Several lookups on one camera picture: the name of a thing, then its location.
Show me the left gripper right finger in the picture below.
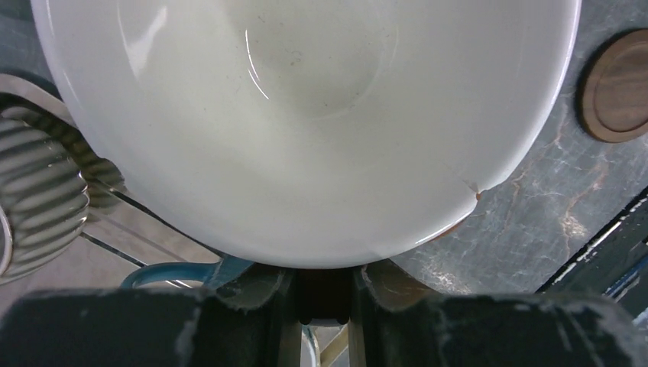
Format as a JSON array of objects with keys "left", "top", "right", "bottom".
[{"left": 349, "top": 261, "right": 647, "bottom": 366}]

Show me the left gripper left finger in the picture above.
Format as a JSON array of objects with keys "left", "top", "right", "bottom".
[{"left": 1, "top": 265, "right": 295, "bottom": 366}]

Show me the metal tray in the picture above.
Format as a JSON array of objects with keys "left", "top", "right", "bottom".
[{"left": 1, "top": 73, "right": 221, "bottom": 268}]

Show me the white bowl mug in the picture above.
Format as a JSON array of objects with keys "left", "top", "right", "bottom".
[{"left": 31, "top": 1, "right": 582, "bottom": 281}]

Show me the grey ribbed mug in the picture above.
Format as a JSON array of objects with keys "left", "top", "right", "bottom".
[{"left": 1, "top": 118, "right": 89, "bottom": 284}]

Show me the dark wooden coaster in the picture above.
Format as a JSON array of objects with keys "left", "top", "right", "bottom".
[{"left": 578, "top": 28, "right": 647, "bottom": 143}]

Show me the blue white mug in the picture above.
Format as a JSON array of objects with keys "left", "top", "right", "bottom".
[{"left": 120, "top": 255, "right": 254, "bottom": 289}]

